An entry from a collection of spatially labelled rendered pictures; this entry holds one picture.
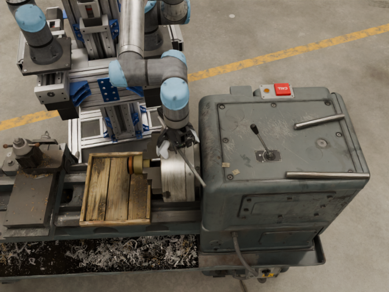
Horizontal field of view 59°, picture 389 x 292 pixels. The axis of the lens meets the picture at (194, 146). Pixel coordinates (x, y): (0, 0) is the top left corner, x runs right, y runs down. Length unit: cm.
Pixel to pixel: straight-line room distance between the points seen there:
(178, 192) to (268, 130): 42
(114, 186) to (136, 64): 78
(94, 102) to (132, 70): 103
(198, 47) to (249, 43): 52
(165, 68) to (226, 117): 45
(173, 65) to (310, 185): 63
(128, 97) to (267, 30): 218
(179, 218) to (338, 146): 72
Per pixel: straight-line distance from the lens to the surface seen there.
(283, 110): 142
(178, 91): 91
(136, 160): 142
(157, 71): 99
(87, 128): 275
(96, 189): 166
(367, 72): 369
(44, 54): 180
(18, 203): 165
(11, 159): 187
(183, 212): 157
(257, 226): 157
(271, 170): 125
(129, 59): 102
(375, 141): 316
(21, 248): 206
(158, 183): 136
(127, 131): 246
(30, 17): 173
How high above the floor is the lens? 232
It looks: 56 degrees down
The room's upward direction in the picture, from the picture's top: straight up
